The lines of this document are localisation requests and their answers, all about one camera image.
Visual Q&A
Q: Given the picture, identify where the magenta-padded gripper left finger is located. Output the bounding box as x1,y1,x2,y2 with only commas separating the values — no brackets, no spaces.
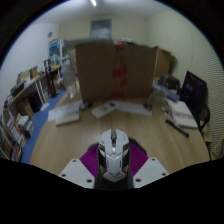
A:
58,143,100,189

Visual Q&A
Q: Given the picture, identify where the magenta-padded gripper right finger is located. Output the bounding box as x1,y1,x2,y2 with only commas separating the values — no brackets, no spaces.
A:
128,144,170,189

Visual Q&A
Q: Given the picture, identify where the white gaming computer mouse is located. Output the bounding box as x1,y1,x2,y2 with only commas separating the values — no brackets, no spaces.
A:
97,128,132,183

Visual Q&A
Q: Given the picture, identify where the black marker pen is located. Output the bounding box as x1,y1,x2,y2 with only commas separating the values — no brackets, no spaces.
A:
165,118,190,138

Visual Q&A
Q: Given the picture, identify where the white printed paper sheet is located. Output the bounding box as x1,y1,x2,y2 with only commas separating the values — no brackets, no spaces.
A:
47,99,84,123

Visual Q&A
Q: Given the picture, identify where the white remote control with buttons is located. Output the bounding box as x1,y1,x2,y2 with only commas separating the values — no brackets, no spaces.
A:
90,100,118,119

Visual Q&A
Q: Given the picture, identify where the open white notebook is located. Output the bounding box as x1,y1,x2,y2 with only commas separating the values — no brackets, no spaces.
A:
166,99,199,130

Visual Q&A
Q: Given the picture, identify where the clear plastic container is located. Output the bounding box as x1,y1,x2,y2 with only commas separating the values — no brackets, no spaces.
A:
149,88,168,108

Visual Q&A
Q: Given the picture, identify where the black office chair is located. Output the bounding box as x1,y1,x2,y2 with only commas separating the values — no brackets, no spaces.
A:
196,104,212,134

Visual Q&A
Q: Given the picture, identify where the clear plastic water jug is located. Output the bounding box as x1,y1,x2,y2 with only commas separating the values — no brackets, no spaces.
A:
61,63,79,99

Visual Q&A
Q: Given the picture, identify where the black monitor screen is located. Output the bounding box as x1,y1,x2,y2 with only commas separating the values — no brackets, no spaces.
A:
179,70,208,114

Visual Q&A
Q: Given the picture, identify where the black floor stand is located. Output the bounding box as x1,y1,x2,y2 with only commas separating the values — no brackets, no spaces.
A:
44,59,58,98

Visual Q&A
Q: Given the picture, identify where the large brown cardboard box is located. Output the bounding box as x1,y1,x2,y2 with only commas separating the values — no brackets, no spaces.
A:
74,39,158,103

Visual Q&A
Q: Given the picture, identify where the smaller brown cardboard box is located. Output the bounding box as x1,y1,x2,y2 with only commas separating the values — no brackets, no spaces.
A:
153,46,173,79

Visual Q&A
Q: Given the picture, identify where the blue white claw machine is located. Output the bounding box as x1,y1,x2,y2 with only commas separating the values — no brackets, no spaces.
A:
48,38,73,68

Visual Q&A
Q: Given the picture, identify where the grey door with window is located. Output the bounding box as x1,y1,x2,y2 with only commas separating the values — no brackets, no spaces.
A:
89,18,113,40

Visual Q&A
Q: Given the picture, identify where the cluttered wooden wall desk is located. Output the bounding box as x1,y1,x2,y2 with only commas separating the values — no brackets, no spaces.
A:
3,64,63,114

